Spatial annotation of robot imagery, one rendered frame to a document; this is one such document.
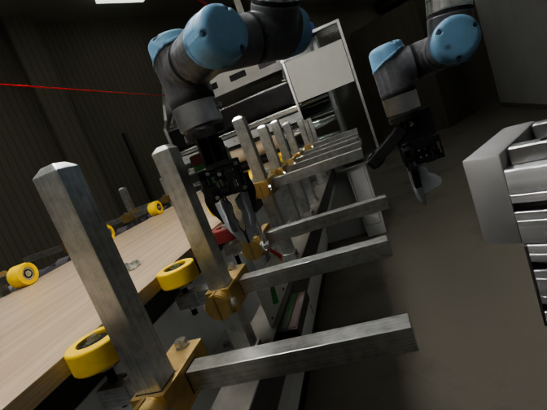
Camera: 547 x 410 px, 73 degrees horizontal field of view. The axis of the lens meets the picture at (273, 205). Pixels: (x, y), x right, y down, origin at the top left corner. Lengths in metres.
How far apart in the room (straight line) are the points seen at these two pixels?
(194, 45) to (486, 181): 0.38
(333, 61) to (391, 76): 2.29
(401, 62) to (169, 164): 0.52
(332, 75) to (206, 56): 2.64
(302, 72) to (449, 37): 2.48
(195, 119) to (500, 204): 0.43
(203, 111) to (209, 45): 0.13
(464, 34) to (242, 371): 0.62
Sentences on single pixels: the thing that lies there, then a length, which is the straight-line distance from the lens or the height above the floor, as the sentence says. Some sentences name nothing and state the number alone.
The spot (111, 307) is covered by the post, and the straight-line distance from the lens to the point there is 0.48.
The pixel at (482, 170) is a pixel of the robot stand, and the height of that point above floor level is 0.98.
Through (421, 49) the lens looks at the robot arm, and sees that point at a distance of 0.87.
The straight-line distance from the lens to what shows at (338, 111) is 3.12.
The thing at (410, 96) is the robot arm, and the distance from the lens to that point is 0.87.
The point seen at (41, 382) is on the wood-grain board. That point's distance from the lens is 0.60.
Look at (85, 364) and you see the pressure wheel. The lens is 0.58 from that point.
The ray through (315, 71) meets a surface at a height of 1.45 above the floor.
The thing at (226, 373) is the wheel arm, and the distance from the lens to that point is 0.52.
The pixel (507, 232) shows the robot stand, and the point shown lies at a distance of 0.42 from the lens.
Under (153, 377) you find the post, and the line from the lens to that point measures 0.50.
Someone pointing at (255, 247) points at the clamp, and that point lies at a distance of 0.89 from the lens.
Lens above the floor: 1.08
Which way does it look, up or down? 10 degrees down
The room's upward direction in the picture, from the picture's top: 21 degrees counter-clockwise
